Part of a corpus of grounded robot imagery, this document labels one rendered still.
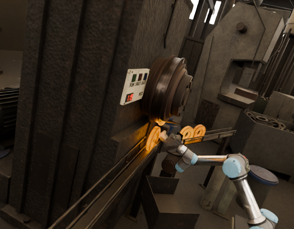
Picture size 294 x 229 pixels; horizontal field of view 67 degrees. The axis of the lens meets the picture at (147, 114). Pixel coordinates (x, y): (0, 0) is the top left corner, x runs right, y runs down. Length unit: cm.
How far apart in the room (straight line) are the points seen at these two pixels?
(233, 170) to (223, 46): 293
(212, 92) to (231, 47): 80
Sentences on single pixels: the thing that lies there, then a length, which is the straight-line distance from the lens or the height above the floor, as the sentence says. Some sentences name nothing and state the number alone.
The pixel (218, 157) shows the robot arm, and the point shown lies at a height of 74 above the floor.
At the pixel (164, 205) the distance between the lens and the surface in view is 129.
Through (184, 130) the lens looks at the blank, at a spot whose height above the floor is 75.
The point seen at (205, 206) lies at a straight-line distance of 245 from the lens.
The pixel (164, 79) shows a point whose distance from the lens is 130.
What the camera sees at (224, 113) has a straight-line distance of 414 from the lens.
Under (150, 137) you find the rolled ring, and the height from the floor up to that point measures 79.
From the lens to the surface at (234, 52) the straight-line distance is 411.
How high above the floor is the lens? 139
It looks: 18 degrees down
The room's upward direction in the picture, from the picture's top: 16 degrees clockwise
